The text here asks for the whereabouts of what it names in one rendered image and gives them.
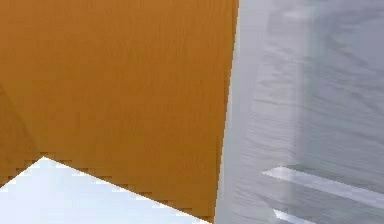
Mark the pale grey fridge handle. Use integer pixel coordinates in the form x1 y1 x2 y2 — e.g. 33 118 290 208
262 165 384 210

